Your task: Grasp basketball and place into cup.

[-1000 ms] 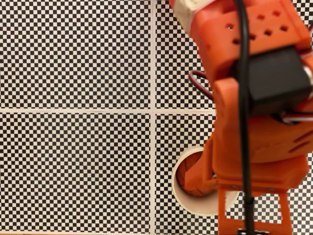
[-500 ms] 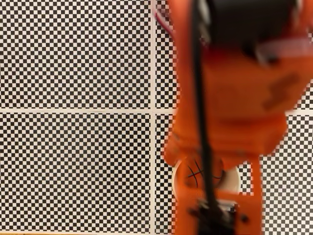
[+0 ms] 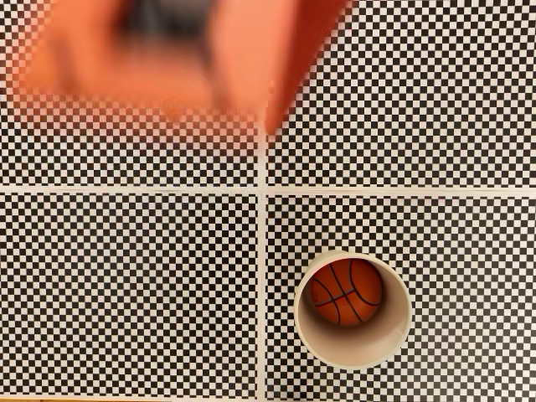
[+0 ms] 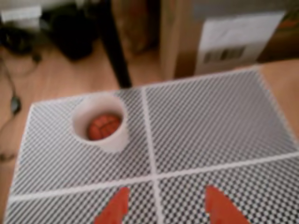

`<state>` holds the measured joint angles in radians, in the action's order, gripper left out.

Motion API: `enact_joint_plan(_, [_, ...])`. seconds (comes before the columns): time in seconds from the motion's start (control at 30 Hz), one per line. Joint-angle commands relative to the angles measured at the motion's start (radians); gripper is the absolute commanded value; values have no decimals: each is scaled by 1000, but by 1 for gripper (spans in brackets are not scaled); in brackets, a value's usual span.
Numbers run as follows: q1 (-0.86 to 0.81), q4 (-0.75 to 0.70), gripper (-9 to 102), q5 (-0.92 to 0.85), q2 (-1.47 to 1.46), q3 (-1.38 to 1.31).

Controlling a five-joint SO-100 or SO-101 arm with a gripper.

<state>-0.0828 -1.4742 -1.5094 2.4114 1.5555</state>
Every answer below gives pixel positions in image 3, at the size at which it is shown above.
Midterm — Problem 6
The black white checkerboard paper sheet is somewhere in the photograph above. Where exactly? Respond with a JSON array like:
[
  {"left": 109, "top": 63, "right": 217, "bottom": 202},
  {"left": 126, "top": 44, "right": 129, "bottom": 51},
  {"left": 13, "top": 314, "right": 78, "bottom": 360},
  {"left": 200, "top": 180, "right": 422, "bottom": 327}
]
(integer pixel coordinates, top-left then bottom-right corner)
[
  {"left": 262, "top": 192, "right": 536, "bottom": 402},
  {"left": 0, "top": 190, "right": 260, "bottom": 399},
  {"left": 262, "top": 0, "right": 536, "bottom": 192},
  {"left": 0, "top": 0, "right": 260, "bottom": 189}
]

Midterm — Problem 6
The orange mini basketball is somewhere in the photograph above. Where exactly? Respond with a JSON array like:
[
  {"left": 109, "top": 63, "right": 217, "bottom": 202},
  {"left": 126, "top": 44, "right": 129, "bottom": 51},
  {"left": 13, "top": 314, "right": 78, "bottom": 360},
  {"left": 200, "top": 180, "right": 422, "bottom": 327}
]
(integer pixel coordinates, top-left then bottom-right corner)
[{"left": 309, "top": 258, "right": 384, "bottom": 327}]

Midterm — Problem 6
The cream paper cup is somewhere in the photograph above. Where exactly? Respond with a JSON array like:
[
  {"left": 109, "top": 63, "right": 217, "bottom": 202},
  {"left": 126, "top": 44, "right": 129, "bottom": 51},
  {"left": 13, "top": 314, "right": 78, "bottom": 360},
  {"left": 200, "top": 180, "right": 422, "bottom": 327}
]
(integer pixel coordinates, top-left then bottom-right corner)
[{"left": 292, "top": 250, "right": 414, "bottom": 371}]

